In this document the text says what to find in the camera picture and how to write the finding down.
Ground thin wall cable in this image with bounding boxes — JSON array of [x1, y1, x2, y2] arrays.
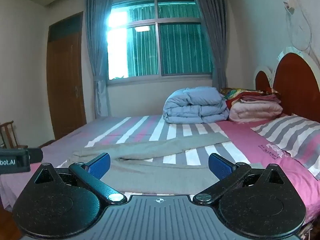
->
[[287, 0, 314, 53]]

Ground grey pants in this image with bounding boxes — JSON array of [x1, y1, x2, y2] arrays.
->
[[72, 133, 231, 196]]

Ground striped pillow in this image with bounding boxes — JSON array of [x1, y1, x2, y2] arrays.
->
[[251, 115, 320, 178]]

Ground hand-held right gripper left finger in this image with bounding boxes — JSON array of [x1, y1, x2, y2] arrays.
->
[[33, 152, 128, 205]]

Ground folded pink blanket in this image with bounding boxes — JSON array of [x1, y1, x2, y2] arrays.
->
[[229, 101, 284, 123]]

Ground folded dusty red cloth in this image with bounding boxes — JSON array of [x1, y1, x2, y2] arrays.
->
[[237, 92, 282, 104]]

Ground white wall socket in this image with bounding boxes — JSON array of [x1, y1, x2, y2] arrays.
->
[[283, 0, 296, 13]]

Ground wooden chair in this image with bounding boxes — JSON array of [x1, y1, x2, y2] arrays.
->
[[0, 120, 28, 151]]

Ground red and white headboard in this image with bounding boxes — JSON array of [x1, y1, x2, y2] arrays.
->
[[254, 46, 320, 123]]

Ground folded light blue duvet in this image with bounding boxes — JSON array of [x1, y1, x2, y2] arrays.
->
[[163, 87, 230, 124]]

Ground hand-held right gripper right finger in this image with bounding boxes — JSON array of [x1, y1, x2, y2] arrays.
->
[[192, 152, 288, 205]]

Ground colourful patterned blanket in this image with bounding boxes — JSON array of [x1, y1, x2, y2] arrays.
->
[[220, 87, 280, 106]]

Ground blue-grey curtain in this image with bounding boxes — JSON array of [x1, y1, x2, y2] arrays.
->
[[84, 0, 116, 118], [189, 0, 228, 90]]

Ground bed with striped pink sheet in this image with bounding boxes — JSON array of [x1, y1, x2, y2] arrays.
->
[[0, 114, 320, 227]]

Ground brown wooden door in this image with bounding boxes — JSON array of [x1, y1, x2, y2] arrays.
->
[[46, 11, 87, 141]]

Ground window with green awning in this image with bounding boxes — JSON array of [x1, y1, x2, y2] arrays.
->
[[107, 0, 213, 81]]

